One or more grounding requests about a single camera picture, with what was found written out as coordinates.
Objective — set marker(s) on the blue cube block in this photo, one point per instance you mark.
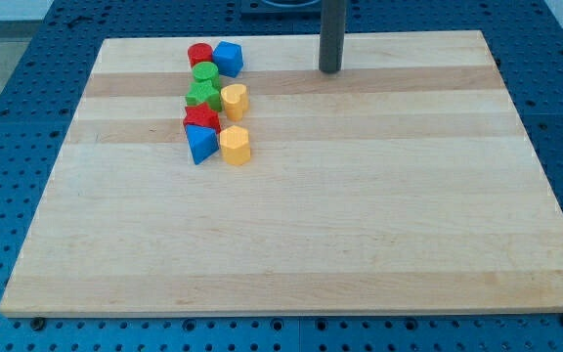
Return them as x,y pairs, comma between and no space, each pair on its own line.
227,56

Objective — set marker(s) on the wooden board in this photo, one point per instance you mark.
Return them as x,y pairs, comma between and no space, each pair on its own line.
405,184

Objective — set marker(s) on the green star block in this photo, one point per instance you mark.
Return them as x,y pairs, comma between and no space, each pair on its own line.
204,92

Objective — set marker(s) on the yellow heart block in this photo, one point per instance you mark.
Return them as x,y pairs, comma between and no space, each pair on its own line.
235,101

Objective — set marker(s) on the blue triangle block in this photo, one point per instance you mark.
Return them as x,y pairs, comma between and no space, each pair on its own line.
202,141

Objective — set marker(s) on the yellow hexagon block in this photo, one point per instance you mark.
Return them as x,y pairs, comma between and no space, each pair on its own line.
235,145

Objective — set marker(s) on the red cylinder block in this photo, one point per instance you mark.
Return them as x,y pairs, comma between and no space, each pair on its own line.
199,53

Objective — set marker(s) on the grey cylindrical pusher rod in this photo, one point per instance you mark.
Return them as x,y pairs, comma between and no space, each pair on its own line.
332,31

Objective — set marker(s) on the green cylinder block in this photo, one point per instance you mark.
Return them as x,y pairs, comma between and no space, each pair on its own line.
207,71

